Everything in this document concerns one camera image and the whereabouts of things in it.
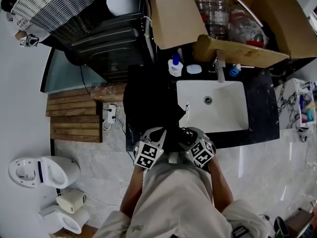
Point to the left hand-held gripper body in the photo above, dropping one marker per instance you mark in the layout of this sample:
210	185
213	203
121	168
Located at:
148	155

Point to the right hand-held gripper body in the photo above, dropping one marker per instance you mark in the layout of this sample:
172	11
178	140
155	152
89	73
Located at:
201	154

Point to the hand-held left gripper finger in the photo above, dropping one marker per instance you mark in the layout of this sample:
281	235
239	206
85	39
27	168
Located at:
163	139
148	133

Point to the person's right forearm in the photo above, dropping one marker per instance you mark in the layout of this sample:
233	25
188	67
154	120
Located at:
221	185

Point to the person's left forearm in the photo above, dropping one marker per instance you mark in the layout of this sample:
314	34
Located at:
131	192

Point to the white sink basin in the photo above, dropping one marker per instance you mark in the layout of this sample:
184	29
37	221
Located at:
223	108

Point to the white power strip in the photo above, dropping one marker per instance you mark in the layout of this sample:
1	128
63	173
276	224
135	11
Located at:
111	114

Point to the person's beige clothing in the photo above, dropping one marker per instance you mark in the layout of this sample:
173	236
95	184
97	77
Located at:
178	202

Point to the chrome faucet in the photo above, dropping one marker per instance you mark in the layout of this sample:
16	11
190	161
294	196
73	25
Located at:
220	71

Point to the black vanity table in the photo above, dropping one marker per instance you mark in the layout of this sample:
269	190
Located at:
262	108

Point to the white pump bottle blue cap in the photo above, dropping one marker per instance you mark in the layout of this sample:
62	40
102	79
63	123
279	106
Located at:
175	68

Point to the small blue bottle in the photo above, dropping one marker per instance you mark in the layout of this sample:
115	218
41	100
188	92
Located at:
234	71

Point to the wooden slat steps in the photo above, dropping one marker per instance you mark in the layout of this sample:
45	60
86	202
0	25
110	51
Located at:
74	118

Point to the thin pale stick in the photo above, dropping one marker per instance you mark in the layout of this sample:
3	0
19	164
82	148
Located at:
247	66

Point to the beige box appliance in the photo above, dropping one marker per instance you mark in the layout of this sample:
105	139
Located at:
70	201

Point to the marble pattern cabinet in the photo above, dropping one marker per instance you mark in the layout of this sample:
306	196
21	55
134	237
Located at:
287	103

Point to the dark grey washing machine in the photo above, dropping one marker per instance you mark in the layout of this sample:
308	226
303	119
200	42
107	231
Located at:
111	48

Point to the white toilet open lid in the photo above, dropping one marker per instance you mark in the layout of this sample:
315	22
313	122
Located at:
54	171

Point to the white helmet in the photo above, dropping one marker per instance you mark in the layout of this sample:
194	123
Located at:
305	133

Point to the white toilet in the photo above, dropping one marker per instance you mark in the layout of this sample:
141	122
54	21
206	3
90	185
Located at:
67	219

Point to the large open cardboard box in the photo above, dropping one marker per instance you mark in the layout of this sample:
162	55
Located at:
173	16

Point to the clear plastic jug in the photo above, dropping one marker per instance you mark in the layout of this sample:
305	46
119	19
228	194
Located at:
213	11

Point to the long metal rod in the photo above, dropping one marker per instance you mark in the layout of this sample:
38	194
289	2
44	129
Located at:
245	7

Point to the woven two-tone basket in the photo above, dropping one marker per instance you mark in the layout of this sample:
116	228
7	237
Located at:
57	9

